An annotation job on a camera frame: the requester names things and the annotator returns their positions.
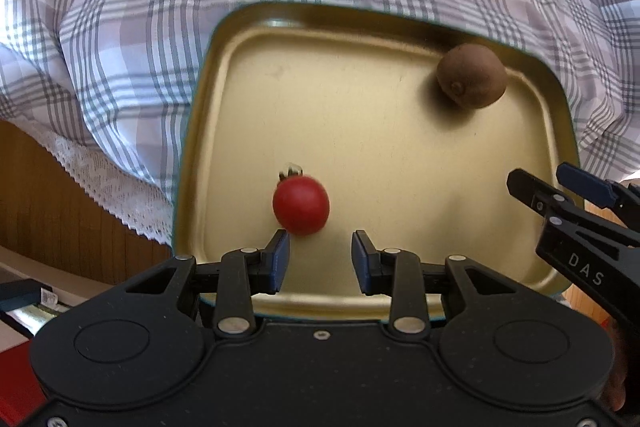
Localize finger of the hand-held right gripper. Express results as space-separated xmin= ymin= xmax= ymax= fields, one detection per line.
xmin=506 ymin=168 xmax=583 ymax=228
xmin=556 ymin=162 xmax=640 ymax=248

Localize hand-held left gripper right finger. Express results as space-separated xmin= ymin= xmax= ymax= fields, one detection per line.
xmin=351 ymin=230 xmax=521 ymax=336

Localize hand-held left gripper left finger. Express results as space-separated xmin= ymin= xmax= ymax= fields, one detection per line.
xmin=117 ymin=229 xmax=291 ymax=339

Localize red tomato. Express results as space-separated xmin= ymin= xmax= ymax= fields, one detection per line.
xmin=272 ymin=163 xmax=331 ymax=236

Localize brown kiwi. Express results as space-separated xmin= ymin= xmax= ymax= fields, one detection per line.
xmin=436 ymin=43 xmax=508 ymax=110

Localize gold metal tray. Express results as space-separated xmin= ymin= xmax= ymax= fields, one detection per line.
xmin=171 ymin=2 xmax=581 ymax=325

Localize person's right hand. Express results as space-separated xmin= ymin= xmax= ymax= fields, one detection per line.
xmin=600 ymin=327 xmax=627 ymax=414

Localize white lace cloth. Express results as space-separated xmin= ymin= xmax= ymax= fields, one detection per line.
xmin=12 ymin=116 xmax=174 ymax=253

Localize wooden cabinet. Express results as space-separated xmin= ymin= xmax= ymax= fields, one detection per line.
xmin=0 ymin=119 xmax=173 ymax=289

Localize gold striped packet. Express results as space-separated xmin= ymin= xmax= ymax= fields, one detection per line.
xmin=5 ymin=303 xmax=68 ymax=339

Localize black box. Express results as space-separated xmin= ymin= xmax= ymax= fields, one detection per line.
xmin=0 ymin=281 xmax=42 ymax=313

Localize grey plaid tablecloth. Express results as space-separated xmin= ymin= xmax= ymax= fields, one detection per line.
xmin=0 ymin=0 xmax=640 ymax=212

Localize red box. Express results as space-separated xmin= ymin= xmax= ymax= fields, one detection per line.
xmin=0 ymin=341 xmax=47 ymax=427

